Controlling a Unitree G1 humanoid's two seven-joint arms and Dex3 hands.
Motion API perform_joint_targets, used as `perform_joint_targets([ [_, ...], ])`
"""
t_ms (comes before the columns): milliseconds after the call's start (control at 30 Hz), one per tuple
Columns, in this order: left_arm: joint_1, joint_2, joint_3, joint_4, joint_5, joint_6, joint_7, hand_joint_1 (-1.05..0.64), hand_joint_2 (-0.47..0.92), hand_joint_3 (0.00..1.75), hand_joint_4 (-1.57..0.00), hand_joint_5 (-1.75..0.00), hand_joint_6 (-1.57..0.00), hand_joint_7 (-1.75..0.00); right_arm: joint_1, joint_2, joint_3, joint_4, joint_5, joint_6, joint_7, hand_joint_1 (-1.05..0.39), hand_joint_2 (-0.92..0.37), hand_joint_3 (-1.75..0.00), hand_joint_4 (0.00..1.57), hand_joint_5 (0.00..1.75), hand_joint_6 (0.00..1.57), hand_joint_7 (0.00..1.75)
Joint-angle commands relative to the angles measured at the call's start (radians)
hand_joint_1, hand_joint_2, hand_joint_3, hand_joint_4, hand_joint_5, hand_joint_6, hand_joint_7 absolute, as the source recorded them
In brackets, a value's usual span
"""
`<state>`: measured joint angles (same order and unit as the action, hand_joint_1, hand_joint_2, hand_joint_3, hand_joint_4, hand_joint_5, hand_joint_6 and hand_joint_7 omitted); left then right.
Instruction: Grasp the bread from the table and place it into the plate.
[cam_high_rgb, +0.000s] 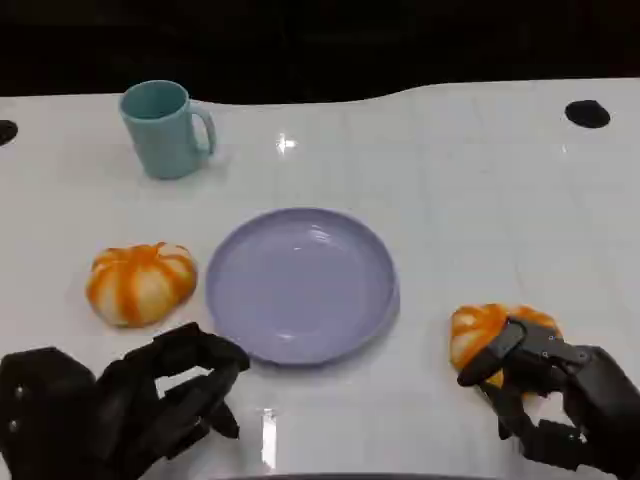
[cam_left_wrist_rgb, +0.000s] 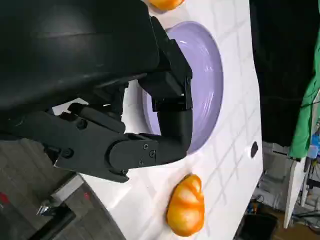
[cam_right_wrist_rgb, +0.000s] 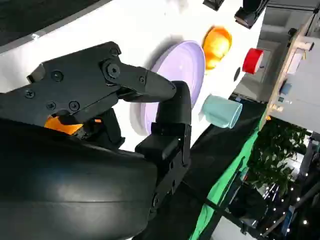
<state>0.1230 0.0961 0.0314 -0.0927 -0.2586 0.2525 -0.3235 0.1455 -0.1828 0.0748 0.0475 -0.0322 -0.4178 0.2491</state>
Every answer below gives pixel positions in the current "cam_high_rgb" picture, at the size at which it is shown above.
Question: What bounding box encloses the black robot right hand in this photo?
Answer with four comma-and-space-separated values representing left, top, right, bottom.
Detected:
457, 314, 640, 480

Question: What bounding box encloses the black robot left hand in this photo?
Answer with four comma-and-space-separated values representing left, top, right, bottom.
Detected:
89, 322, 251, 480

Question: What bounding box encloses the orange and white bread roll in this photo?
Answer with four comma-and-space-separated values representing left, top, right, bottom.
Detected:
85, 241, 199, 330
449, 302, 562, 401

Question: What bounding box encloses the lilac plate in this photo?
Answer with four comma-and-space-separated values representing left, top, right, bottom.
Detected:
204, 207, 401, 370

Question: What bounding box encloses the pale green mug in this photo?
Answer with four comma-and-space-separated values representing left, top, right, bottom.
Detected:
118, 79, 218, 180

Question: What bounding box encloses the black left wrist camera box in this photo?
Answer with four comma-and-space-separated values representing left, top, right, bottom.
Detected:
0, 347, 101, 480

